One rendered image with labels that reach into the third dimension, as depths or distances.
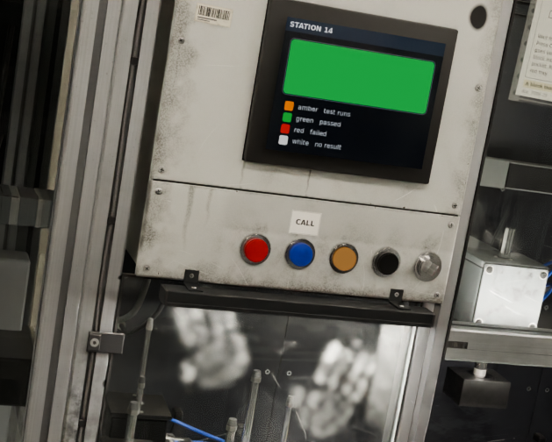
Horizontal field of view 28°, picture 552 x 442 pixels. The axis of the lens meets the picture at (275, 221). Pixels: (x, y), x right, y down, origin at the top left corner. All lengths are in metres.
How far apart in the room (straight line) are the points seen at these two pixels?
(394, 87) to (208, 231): 0.29
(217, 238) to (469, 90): 0.38
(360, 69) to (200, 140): 0.21
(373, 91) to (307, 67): 0.09
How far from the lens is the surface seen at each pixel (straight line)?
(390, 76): 1.38
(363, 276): 1.44
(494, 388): 1.81
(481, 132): 1.48
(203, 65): 1.33
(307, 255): 1.40
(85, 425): 1.42
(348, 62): 1.36
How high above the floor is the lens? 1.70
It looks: 10 degrees down
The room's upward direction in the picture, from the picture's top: 10 degrees clockwise
